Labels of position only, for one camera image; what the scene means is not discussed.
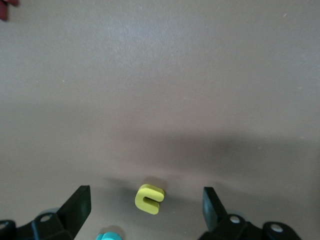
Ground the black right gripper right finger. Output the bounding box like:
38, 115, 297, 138
198, 186, 302, 240

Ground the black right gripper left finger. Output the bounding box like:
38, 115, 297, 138
0, 185, 91, 240

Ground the teal foam letter p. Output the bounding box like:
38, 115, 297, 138
96, 231, 123, 240

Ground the yellow foam letter u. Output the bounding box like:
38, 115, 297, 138
134, 184, 166, 215

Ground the red foam letter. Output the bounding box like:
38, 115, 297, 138
0, 0, 20, 22

